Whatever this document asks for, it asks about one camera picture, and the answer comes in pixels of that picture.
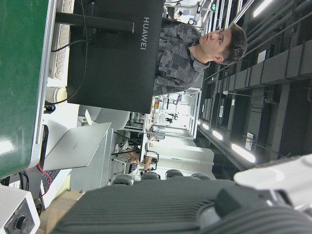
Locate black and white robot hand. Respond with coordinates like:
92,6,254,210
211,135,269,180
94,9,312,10
50,153,312,234

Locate white control box with knob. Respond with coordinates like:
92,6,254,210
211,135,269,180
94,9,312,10
0,185,41,234

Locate silver laptop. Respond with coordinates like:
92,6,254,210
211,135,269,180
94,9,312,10
40,121,112,207

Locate white paper cup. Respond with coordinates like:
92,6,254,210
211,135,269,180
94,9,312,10
45,86,68,103

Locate thick black cables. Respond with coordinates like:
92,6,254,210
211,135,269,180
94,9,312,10
18,170,30,192

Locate black monitor cable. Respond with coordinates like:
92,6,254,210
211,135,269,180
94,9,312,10
50,0,90,104

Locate black coiled cable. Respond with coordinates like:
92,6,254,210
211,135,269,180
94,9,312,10
43,102,56,114

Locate white keyboard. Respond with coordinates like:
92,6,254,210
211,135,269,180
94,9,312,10
47,0,75,80

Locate black Huawei monitor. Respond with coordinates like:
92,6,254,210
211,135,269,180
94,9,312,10
55,0,165,115

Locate green conveyor belt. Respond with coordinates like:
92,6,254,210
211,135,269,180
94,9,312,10
0,0,58,178

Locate person in grey patterned shirt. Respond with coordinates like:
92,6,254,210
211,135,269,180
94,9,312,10
153,22,248,95

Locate red wire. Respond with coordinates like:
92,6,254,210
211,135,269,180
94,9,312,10
36,162,52,197

